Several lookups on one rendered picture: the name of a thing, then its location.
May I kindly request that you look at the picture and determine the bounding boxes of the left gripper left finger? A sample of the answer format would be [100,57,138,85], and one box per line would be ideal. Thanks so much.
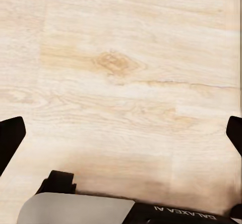
[0,116,26,177]

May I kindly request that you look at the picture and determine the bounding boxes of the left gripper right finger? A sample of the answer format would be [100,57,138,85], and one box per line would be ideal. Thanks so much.
[226,116,242,156]

